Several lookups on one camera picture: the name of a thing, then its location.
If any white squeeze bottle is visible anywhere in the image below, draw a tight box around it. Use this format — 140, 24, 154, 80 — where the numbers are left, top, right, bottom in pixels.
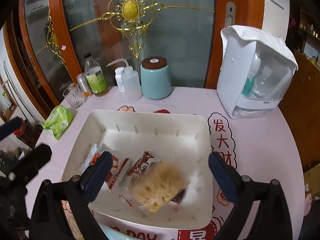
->
106, 58, 142, 101

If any teal ceramic canister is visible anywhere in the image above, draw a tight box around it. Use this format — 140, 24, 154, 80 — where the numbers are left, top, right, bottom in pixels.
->
140, 56, 171, 100

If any silver orange can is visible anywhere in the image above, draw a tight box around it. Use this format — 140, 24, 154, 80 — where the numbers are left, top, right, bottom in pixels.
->
77, 73, 93, 97

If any red nut snack packet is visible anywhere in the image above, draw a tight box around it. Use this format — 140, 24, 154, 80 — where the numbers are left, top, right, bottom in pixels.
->
127, 151, 161, 178

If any small white pill bottle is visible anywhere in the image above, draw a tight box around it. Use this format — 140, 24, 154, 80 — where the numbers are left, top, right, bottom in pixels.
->
114, 67, 125, 93

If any green label glass bottle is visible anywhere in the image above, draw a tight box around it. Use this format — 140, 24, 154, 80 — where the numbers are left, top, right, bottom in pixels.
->
84, 53, 108, 96

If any white plastic storage bin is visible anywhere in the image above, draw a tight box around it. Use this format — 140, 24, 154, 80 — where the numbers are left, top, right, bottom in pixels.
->
62, 110, 213, 230

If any white toothbrush sterilizer box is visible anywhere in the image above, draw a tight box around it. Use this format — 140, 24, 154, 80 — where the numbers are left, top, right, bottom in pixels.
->
216, 25, 298, 119

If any light blue snack bag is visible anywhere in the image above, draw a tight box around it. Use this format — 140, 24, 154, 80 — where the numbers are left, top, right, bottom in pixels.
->
101, 225, 136, 240

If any red silver snack packet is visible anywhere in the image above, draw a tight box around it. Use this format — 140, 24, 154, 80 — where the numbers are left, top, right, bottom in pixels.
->
79, 143, 132, 190

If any green tissue pack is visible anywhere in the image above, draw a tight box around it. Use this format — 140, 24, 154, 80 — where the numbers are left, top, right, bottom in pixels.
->
42, 105, 74, 140

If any clear drinking glass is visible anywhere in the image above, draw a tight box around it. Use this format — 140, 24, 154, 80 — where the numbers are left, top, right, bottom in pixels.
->
62, 83, 85, 109

